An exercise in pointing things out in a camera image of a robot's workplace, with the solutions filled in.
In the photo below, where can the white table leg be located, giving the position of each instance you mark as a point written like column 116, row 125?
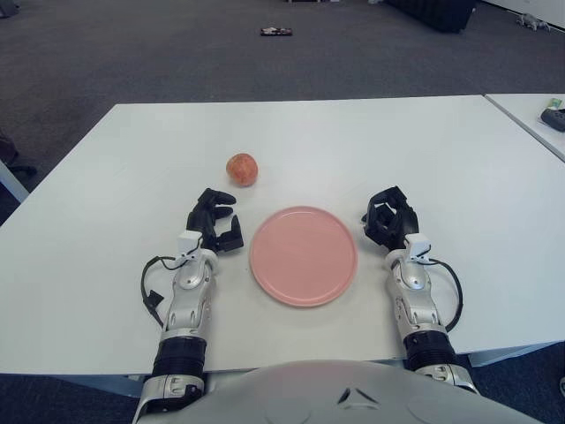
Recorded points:
column 13, row 181

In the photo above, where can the red yellow apple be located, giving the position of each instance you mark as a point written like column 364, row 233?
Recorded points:
column 242, row 170

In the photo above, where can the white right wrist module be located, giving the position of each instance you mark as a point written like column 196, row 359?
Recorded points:
column 417, row 247

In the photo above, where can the small dark tray on floor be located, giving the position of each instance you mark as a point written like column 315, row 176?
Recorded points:
column 276, row 32

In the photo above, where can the green packet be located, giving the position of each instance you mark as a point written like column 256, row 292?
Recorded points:
column 557, row 103

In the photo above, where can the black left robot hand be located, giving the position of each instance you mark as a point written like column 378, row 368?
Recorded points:
column 207, row 218

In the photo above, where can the large black case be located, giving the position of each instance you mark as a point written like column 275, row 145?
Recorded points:
column 437, row 13

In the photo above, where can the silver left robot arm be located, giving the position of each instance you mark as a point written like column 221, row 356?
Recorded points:
column 190, row 287

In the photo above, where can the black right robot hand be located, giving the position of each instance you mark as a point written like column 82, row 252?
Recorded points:
column 397, row 221

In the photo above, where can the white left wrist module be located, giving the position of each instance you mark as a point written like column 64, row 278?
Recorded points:
column 189, row 240

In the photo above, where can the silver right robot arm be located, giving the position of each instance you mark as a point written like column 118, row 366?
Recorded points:
column 415, row 305

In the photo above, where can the black caster wheel stand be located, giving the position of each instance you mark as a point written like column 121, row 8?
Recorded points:
column 562, row 388

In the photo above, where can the silver robot torso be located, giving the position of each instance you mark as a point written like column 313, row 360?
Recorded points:
column 309, row 393

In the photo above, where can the pink round plate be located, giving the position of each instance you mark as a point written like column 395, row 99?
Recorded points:
column 303, row 256

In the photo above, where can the white table frame rail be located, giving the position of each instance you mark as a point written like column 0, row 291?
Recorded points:
column 512, row 353

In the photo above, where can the black handheld controller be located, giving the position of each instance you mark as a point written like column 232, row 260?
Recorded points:
column 555, row 119

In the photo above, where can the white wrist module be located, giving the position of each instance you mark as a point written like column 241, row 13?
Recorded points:
column 417, row 247
column 189, row 240

